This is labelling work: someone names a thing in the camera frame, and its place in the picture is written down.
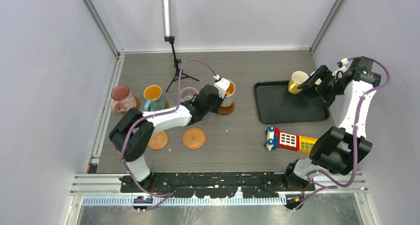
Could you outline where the smooth orange round coaster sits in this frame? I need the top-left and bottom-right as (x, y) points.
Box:
(148, 131), (168, 150)

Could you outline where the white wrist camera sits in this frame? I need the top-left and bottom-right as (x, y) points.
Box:
(213, 75), (231, 99)
(332, 58), (349, 78)

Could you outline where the toy block train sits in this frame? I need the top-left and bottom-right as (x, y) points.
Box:
(264, 125), (318, 154)

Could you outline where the pink floral mug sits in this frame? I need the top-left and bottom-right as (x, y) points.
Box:
(111, 85), (136, 113)

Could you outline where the white mug orange inside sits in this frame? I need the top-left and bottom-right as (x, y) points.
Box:
(221, 81), (236, 108)

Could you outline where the lilac mug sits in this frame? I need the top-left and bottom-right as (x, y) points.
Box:
(180, 87), (199, 102)

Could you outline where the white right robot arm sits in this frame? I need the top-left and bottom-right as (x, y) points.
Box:
(282, 56), (390, 191)

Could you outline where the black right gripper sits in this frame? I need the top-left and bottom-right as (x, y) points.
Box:
(298, 65), (345, 108)

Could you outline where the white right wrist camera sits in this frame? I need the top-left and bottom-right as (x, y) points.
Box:
(332, 58), (349, 78)

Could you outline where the black plastic tray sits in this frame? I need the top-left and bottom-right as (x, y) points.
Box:
(253, 81), (330, 124)

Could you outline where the blue mug yellow inside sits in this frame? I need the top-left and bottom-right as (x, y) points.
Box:
(144, 85), (166, 112)

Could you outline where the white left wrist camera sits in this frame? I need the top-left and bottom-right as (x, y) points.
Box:
(213, 75), (231, 99)

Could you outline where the silver microphone on tripod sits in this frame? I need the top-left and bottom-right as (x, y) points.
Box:
(161, 0), (199, 93)

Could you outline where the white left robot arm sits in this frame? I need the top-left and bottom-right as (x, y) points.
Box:
(108, 78), (230, 192)

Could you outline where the brown wooden coaster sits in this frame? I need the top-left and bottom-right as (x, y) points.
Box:
(121, 96), (141, 114)
(218, 103), (235, 115)
(164, 99), (169, 109)

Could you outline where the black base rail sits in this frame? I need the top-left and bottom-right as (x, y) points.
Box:
(119, 172), (315, 198)

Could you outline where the woven rattan round coaster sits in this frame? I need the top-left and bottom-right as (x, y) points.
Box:
(182, 127), (206, 150)

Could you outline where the yellow mug white inside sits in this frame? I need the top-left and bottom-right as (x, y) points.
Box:
(288, 71), (309, 94)

